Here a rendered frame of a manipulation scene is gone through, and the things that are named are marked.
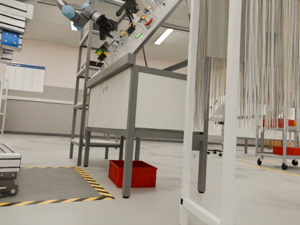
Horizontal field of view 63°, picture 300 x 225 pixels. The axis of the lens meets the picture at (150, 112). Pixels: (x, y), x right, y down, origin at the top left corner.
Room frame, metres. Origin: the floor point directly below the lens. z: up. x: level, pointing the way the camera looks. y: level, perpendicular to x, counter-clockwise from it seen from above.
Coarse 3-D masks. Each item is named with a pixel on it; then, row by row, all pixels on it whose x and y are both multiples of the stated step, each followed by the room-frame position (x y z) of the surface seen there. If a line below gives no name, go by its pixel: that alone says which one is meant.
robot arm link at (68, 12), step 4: (56, 0) 1.59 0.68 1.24; (60, 0) 1.58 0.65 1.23; (64, 0) 1.58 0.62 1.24; (56, 4) 1.61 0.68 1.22; (60, 4) 1.58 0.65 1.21; (64, 4) 1.57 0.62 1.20; (68, 4) 1.58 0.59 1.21; (60, 8) 1.59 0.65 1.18; (64, 8) 1.55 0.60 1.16; (68, 8) 1.54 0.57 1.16; (72, 8) 1.56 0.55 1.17; (64, 12) 1.54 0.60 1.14; (68, 12) 1.54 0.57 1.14; (72, 12) 1.56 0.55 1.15; (76, 12) 1.60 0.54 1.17; (68, 16) 1.56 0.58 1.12; (72, 16) 1.57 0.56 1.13; (76, 16) 1.60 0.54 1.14; (72, 20) 1.61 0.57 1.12; (76, 20) 1.63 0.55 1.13
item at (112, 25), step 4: (100, 16) 1.66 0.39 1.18; (104, 16) 1.67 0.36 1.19; (100, 20) 1.68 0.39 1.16; (104, 20) 1.67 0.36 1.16; (108, 20) 1.67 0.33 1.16; (112, 20) 1.69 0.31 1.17; (100, 24) 1.70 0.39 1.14; (104, 24) 1.66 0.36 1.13; (108, 24) 1.67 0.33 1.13; (112, 24) 1.68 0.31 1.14; (116, 24) 1.70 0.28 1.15; (104, 28) 1.68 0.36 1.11; (108, 28) 1.68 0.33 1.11; (112, 28) 1.71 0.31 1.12
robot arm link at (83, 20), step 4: (80, 16) 1.65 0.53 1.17; (84, 16) 1.67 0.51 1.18; (80, 20) 1.65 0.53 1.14; (84, 20) 1.69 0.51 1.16; (88, 20) 1.71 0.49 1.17; (72, 24) 1.70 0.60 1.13; (76, 24) 1.67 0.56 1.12; (80, 24) 1.68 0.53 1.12; (84, 24) 1.71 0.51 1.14; (76, 28) 1.70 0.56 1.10; (80, 28) 1.71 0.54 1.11
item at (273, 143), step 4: (268, 140) 10.18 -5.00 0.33; (272, 140) 9.96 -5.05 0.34; (268, 144) 10.17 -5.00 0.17; (272, 144) 9.95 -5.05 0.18; (276, 144) 9.74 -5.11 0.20; (280, 144) 9.54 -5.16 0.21; (288, 144) 9.61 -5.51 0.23; (292, 144) 9.66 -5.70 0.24; (268, 148) 10.17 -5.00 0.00; (272, 148) 9.94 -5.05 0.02
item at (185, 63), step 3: (210, 57) 1.71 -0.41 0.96; (186, 60) 1.94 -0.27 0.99; (204, 60) 1.73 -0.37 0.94; (210, 60) 1.71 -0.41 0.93; (177, 63) 2.06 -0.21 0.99; (180, 63) 2.01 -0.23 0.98; (183, 63) 1.97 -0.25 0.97; (186, 63) 1.94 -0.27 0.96; (210, 63) 1.71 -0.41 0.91; (171, 66) 2.14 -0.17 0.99; (174, 66) 2.10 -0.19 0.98; (177, 66) 2.06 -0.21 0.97; (180, 66) 2.01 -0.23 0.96; (183, 66) 2.00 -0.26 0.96; (186, 66) 1.99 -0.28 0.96; (210, 66) 1.72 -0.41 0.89; (162, 69) 2.29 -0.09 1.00; (165, 69) 2.24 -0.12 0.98; (168, 69) 2.19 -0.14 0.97; (171, 69) 2.14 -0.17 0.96; (174, 69) 2.12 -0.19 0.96; (177, 69) 2.11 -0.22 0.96; (207, 69) 1.70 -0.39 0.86; (210, 69) 1.72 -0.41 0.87; (207, 72) 1.70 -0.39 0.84; (210, 72) 1.72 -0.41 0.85; (207, 75) 1.70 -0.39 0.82; (207, 78) 1.71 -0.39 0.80
